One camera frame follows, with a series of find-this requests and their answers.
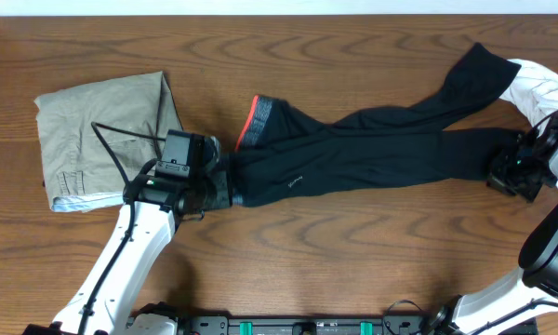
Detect black leggings with red waistband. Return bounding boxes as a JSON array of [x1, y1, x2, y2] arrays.
[[229, 44, 521, 207]]

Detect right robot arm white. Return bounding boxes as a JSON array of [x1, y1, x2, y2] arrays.
[[422, 111, 558, 334]]

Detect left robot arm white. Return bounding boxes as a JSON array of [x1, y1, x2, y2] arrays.
[[23, 130, 232, 335]]

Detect folded khaki pants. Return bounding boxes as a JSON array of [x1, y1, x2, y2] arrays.
[[34, 72, 181, 212]]

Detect white crumpled shirt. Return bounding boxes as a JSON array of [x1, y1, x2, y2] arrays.
[[500, 59, 558, 126]]

